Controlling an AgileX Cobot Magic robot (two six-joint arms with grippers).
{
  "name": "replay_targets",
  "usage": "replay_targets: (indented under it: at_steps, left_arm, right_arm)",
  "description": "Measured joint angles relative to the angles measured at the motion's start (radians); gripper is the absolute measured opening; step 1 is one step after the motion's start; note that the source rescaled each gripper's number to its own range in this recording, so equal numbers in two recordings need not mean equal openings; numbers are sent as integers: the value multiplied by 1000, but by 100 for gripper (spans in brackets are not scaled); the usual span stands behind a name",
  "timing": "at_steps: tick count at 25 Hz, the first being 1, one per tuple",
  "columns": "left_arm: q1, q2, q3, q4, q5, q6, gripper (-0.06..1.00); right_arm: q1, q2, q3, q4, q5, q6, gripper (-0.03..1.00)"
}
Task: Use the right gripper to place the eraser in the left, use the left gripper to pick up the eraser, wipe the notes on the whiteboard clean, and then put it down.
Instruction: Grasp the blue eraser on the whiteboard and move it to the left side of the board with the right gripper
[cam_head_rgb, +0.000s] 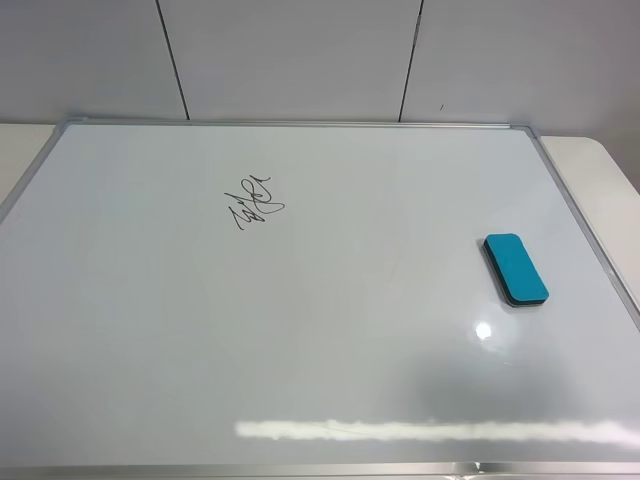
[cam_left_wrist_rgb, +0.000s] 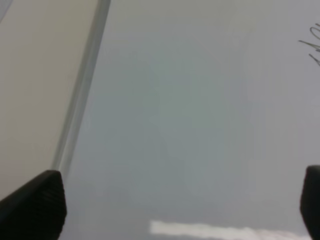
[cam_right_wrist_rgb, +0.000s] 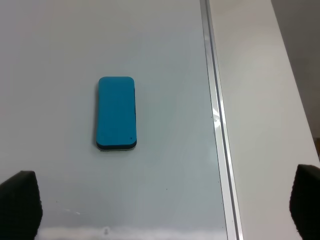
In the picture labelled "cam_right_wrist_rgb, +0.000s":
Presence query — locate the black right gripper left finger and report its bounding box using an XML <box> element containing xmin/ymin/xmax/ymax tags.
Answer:
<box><xmin>0</xmin><ymin>170</ymin><xmax>43</xmax><ymax>240</ymax></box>

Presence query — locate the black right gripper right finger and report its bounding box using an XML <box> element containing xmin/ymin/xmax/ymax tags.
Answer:
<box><xmin>289</xmin><ymin>164</ymin><xmax>320</xmax><ymax>240</ymax></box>

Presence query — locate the blue whiteboard eraser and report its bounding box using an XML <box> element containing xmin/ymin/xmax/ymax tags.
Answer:
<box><xmin>95</xmin><ymin>76</ymin><xmax>137</xmax><ymax>151</ymax></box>

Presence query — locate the white aluminium-framed whiteboard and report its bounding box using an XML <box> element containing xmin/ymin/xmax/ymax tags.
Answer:
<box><xmin>0</xmin><ymin>0</ymin><xmax>243</xmax><ymax>240</ymax></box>

